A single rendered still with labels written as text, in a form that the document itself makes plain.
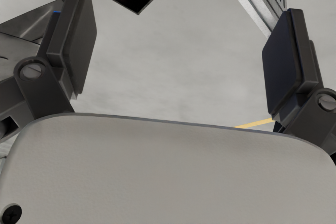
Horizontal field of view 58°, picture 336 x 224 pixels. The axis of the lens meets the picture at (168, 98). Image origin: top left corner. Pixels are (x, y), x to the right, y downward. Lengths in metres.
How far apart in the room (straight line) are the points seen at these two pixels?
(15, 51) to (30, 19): 0.25
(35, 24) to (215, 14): 1.45
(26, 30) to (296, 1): 1.55
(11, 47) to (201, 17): 1.69
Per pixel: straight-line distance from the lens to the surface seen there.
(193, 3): 1.91
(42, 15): 0.65
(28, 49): 0.40
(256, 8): 0.69
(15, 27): 0.65
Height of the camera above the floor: 1.32
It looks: 26 degrees down
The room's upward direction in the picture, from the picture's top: 171 degrees counter-clockwise
